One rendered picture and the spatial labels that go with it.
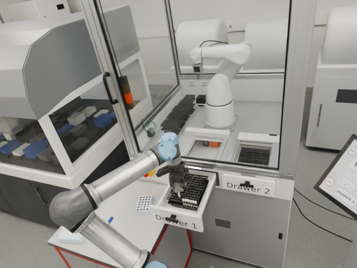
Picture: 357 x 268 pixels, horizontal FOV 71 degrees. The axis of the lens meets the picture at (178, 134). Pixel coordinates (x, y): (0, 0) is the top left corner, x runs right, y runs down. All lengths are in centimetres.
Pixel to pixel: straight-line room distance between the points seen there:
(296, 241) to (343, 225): 43
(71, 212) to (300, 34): 101
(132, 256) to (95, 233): 17
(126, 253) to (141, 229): 47
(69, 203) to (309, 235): 197
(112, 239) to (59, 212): 24
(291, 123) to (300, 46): 34
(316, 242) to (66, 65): 223
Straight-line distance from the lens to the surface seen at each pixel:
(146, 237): 148
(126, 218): 161
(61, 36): 176
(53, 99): 168
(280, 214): 164
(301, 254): 232
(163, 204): 147
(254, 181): 146
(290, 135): 128
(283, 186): 148
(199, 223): 131
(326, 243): 243
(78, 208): 89
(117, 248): 105
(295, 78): 115
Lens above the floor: 192
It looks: 32 degrees down
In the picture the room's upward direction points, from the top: 10 degrees counter-clockwise
